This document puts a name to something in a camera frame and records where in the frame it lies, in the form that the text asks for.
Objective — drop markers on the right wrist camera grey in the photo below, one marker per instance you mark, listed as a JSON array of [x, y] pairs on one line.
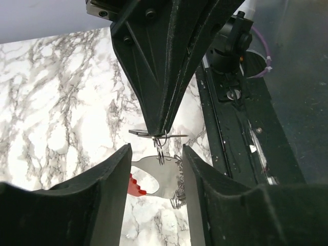
[[103, 9]]

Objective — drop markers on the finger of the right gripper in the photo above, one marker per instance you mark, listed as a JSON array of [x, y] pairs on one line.
[[139, 36], [192, 28]]

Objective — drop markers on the key with black tag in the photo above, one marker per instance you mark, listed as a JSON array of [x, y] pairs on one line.
[[146, 134]]

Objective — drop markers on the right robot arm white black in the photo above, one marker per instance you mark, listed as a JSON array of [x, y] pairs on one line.
[[234, 37]]

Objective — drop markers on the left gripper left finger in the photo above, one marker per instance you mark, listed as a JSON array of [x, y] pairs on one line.
[[87, 209]]

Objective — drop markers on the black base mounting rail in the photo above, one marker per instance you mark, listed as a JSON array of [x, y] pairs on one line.
[[246, 139]]

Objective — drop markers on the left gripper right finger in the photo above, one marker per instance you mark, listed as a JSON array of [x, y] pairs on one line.
[[222, 211]]

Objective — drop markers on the metal key organizer red handle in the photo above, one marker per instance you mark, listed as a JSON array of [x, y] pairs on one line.
[[159, 176]]

